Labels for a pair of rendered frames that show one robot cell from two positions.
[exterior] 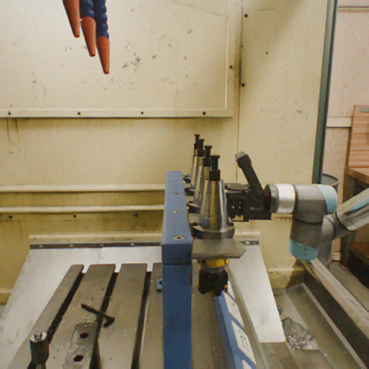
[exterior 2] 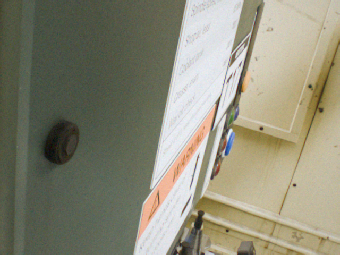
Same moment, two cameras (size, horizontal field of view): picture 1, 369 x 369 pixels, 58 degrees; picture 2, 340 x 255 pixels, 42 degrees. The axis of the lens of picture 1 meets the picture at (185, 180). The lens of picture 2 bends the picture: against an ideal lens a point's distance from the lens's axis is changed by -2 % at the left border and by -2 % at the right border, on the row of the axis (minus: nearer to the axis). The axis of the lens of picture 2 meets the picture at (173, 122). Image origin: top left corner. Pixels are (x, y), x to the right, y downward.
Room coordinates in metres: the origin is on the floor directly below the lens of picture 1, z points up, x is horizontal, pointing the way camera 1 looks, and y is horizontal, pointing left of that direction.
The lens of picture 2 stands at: (0.04, -0.15, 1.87)
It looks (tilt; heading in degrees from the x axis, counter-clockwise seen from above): 25 degrees down; 16
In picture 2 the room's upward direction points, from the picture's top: 12 degrees clockwise
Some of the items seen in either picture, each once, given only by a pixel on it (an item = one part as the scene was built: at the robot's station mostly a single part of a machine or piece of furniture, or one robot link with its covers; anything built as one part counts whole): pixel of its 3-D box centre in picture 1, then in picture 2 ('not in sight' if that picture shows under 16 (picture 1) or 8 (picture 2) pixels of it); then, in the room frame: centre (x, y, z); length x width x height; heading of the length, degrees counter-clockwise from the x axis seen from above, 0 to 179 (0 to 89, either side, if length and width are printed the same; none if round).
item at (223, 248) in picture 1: (218, 248); not in sight; (0.41, -0.04, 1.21); 0.07 x 0.05 x 0.01; 92
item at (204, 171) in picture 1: (206, 184); not in sight; (0.57, -0.04, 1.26); 0.04 x 0.04 x 0.07
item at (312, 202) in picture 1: (310, 200); not in sight; (0.81, -0.31, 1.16); 0.11 x 0.08 x 0.09; 92
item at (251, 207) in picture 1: (247, 200); not in sight; (0.80, -0.15, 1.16); 0.12 x 0.08 x 0.09; 92
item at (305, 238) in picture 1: (308, 234); not in sight; (0.82, -0.32, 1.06); 0.11 x 0.08 x 0.11; 126
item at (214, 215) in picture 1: (214, 202); not in sight; (0.46, -0.04, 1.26); 0.04 x 0.04 x 0.07
